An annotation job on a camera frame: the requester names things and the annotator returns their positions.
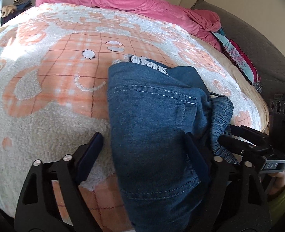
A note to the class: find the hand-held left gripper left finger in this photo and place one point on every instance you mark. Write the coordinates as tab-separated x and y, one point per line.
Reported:
94	149

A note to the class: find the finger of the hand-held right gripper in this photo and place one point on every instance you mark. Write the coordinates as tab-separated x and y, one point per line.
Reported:
251	136
243	148

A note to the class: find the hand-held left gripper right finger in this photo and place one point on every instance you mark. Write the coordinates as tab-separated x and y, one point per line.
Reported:
195	154

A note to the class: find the blue denim pants lace trim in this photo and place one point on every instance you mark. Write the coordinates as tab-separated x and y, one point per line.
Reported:
152	125

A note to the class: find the person's right hand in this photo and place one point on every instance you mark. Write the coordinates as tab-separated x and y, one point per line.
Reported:
280	181

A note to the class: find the beige blanket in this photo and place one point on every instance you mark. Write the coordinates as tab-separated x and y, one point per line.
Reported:
258	101

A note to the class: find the black white patterned cloth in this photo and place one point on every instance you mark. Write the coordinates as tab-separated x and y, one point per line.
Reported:
257	87

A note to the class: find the grey quilted headboard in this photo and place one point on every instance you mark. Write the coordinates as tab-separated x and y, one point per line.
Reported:
265	53

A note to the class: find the white orange plush blanket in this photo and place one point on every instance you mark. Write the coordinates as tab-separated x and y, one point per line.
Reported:
48	89

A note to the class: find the teal pink floral bedding pile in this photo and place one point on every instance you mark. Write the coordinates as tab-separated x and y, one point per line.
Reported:
239	58

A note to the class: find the pink duvet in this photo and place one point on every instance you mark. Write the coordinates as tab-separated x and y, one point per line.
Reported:
132	0

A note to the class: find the tan crumpled cloth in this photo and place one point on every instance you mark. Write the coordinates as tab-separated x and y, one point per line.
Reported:
9	11

